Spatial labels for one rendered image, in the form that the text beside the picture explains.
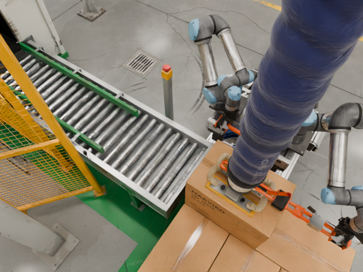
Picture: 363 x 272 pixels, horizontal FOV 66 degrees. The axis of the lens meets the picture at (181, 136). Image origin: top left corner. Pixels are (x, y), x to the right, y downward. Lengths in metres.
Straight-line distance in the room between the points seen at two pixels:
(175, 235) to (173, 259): 0.16
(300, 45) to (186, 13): 3.90
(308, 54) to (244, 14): 3.93
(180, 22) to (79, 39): 1.47
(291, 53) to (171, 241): 1.62
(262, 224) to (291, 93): 1.05
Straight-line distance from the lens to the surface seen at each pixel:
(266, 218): 1.83
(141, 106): 2.60
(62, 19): 4.85
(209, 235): 2.15
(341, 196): 1.50
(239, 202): 1.79
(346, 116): 1.48
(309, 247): 2.31
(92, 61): 4.01
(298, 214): 1.74
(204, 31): 1.79
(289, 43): 0.84
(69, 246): 2.84
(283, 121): 1.04
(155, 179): 2.27
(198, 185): 1.82
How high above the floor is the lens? 2.63
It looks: 58 degrees down
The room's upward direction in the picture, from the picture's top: straight up
